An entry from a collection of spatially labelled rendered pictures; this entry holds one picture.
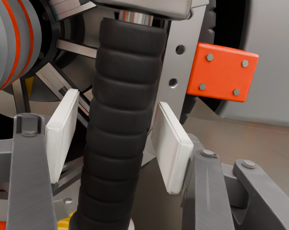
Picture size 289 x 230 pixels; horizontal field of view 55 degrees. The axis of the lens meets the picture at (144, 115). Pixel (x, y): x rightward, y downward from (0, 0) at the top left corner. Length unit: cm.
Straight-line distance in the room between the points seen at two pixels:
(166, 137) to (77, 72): 49
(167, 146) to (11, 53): 19
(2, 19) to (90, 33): 36
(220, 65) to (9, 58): 25
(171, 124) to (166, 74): 22
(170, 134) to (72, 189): 30
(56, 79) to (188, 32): 23
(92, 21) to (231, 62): 33
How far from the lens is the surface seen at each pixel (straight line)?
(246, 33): 57
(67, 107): 16
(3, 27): 28
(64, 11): 47
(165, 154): 16
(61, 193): 44
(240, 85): 41
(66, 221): 55
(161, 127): 18
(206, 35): 47
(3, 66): 28
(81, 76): 63
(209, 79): 39
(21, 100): 51
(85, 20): 62
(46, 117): 16
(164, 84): 37
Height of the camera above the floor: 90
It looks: 18 degrees down
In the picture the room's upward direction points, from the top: 11 degrees clockwise
